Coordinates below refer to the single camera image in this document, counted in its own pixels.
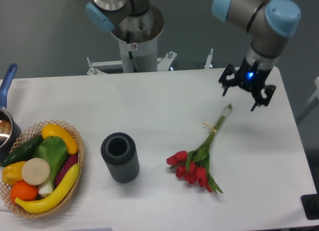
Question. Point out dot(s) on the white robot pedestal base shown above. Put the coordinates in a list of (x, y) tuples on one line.
[(137, 34)]

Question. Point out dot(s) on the white frame at right edge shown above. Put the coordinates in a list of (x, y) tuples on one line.
[(310, 104)]

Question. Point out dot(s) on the beige round disc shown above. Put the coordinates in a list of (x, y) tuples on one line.
[(35, 171)]

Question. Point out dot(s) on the woven wicker basket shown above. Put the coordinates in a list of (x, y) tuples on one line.
[(29, 133)]

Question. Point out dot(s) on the blue handled saucepan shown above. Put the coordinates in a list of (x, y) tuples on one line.
[(9, 130)]

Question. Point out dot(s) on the red tulip bouquet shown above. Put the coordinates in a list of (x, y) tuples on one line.
[(194, 166)]

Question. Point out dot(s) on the green cucumber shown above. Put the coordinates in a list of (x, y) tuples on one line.
[(23, 152)]

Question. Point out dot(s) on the yellow squash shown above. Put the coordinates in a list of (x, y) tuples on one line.
[(58, 131)]

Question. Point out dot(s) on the dark grey ribbed vase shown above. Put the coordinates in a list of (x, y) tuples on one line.
[(119, 153)]

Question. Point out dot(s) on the yellow bell pepper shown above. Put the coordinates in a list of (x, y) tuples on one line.
[(12, 173)]

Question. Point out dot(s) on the green bok choy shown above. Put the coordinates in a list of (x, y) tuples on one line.
[(54, 151)]

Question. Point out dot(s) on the orange fruit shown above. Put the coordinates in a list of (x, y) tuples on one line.
[(23, 191)]

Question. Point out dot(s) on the yellow banana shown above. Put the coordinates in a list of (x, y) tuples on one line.
[(56, 197)]

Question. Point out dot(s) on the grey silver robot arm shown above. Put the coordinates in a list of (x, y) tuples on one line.
[(270, 22)]

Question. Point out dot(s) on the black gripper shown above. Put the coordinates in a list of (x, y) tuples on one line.
[(250, 78)]

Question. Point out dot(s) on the black device at table edge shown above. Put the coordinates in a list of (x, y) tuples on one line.
[(311, 206)]

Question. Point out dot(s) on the purple sweet potato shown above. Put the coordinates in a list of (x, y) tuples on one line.
[(69, 162)]

